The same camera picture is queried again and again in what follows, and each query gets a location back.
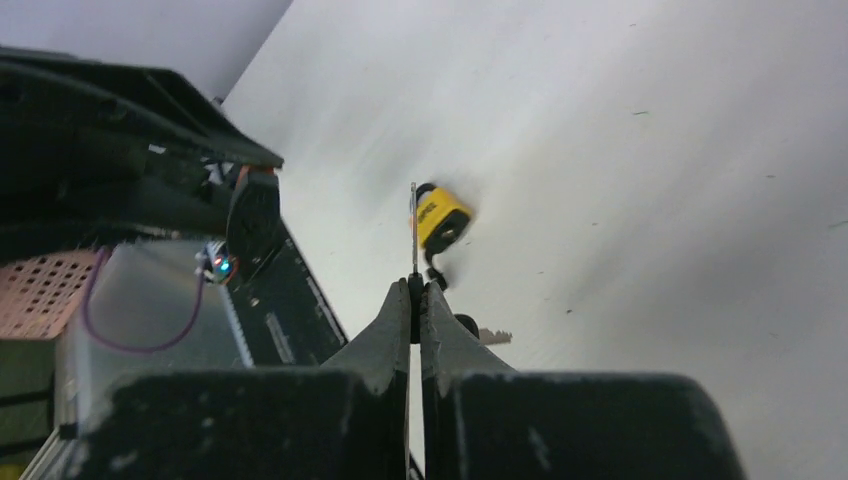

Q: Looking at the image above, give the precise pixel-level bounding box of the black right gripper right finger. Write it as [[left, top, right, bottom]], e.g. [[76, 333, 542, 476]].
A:
[[420, 284, 745, 479]]

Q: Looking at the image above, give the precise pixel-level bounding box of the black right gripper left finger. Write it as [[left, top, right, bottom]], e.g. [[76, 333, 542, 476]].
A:
[[72, 280, 411, 479]]

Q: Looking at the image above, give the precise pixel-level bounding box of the black head key bunch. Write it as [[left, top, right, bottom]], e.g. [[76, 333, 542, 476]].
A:
[[408, 182, 513, 349]]

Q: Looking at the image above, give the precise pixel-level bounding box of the orange padlock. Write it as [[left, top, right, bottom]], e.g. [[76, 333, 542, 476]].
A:
[[226, 166, 281, 272]]

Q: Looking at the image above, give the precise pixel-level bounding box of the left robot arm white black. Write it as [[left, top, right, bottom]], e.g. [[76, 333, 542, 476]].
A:
[[1, 47, 283, 264]]

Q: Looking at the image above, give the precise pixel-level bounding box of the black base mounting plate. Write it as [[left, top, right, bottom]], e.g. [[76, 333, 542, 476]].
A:
[[226, 223, 348, 367]]

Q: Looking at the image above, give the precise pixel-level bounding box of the yellow padlock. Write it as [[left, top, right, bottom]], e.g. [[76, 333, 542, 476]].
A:
[[413, 182, 476, 291]]

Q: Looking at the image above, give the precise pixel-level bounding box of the perforated brown board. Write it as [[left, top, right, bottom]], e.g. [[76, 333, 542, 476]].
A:
[[1, 250, 97, 341]]

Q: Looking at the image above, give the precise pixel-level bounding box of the slotted cable duct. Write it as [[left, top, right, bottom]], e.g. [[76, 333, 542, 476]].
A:
[[217, 285, 255, 368]]

